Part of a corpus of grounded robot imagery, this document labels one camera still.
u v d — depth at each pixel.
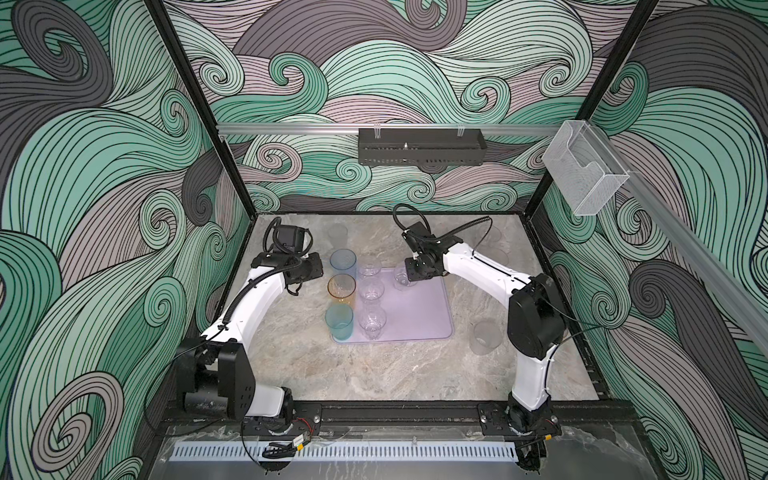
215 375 0.41
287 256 0.61
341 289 0.91
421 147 0.96
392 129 0.91
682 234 0.61
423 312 0.90
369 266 1.01
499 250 1.06
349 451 0.70
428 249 0.66
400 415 0.75
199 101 0.86
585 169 0.79
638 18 0.72
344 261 0.95
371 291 0.93
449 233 0.61
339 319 0.86
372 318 0.85
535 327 0.49
